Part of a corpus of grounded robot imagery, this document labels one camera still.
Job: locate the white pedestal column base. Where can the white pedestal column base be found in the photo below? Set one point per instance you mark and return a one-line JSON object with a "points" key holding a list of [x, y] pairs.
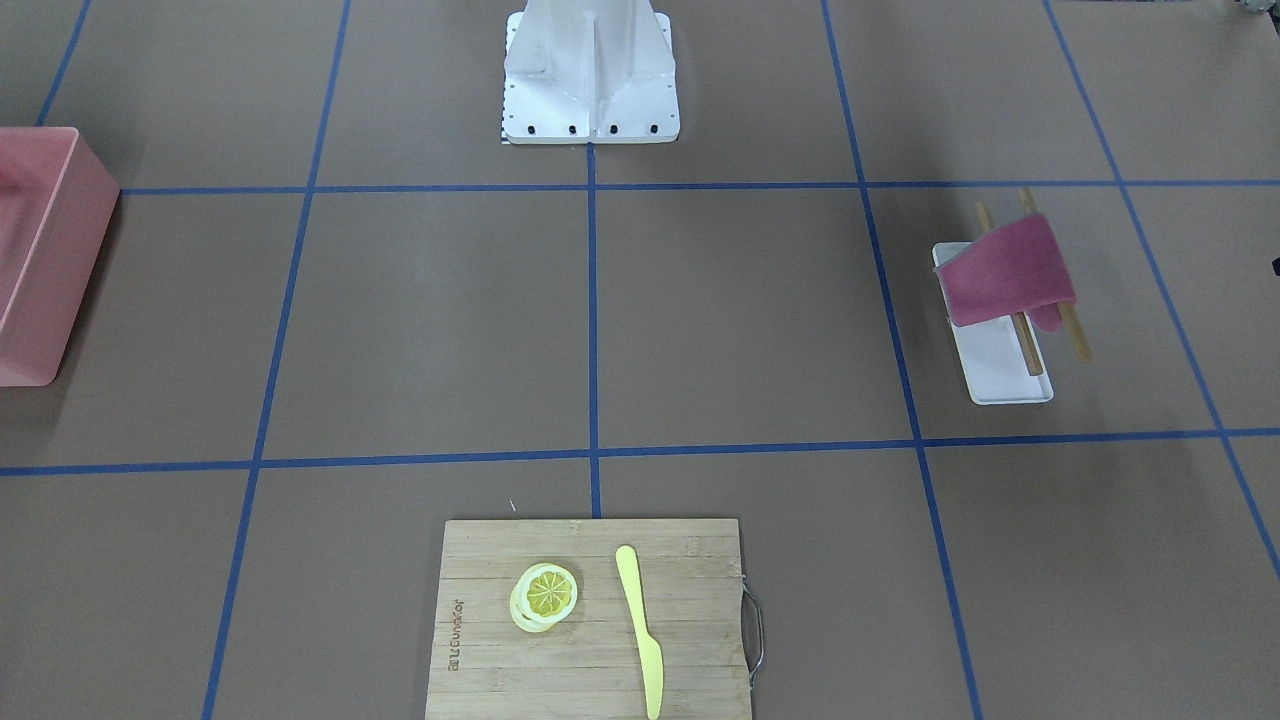
{"points": [[589, 72]]}

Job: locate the yellow plastic knife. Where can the yellow plastic knife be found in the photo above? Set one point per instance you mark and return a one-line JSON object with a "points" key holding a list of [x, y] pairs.
{"points": [[648, 648]]}

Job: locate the white rectangular tray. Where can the white rectangular tray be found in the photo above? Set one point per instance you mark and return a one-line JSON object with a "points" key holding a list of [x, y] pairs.
{"points": [[993, 367]]}

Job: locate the pink microfiber cloth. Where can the pink microfiber cloth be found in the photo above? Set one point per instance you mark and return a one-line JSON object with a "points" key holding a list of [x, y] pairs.
{"points": [[1016, 268]]}

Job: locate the bamboo cutting board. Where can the bamboo cutting board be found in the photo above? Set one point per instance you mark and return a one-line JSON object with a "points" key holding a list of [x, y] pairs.
{"points": [[587, 667]]}

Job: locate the pink plastic bin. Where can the pink plastic bin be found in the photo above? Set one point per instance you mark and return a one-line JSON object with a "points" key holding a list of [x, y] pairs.
{"points": [[58, 198]]}

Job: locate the yellow lemon slices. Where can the yellow lemon slices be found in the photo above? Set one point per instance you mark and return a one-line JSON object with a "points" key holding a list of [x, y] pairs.
{"points": [[543, 596]]}

